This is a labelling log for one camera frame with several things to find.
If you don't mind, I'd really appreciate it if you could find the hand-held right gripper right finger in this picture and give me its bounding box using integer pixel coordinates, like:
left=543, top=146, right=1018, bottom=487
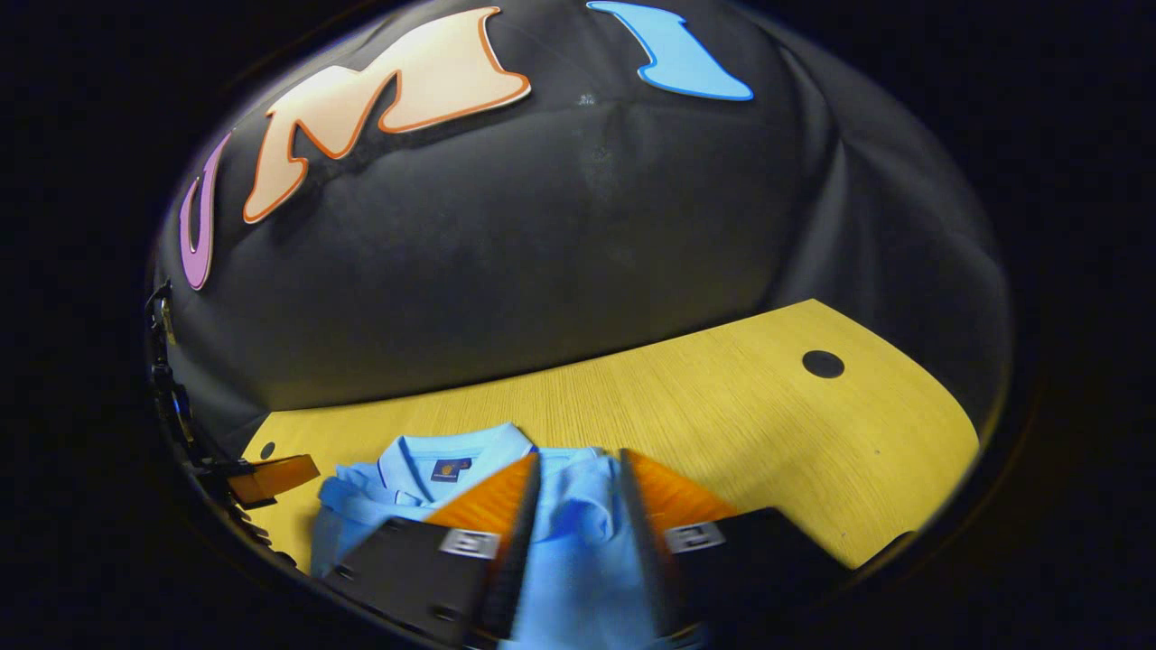
left=617, top=447, right=854, bottom=637

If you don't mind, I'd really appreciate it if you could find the light blue polo T-shirt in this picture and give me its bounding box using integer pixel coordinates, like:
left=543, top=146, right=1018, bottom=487
left=310, top=422, right=714, bottom=650

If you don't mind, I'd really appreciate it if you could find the black backdrop cloth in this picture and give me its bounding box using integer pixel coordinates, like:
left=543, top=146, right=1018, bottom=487
left=149, top=0, right=1012, bottom=452

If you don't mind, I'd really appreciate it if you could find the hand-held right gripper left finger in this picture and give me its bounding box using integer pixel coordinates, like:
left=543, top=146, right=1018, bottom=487
left=323, top=450, right=543, bottom=649

